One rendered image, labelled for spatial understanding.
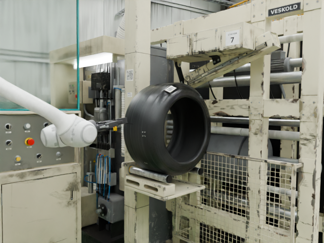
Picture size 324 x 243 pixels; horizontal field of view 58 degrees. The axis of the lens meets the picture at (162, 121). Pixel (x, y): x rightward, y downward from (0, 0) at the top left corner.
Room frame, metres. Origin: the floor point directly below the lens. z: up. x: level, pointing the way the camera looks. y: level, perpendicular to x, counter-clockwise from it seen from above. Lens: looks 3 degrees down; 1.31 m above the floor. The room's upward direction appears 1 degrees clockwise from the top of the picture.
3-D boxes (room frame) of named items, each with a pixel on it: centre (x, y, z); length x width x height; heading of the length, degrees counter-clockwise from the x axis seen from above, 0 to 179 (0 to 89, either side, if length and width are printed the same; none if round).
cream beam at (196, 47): (1.95, -0.32, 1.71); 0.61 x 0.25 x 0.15; 44
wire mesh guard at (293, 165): (1.90, -0.42, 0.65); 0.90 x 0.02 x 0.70; 44
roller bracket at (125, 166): (1.96, 0.10, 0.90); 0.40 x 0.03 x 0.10; 134
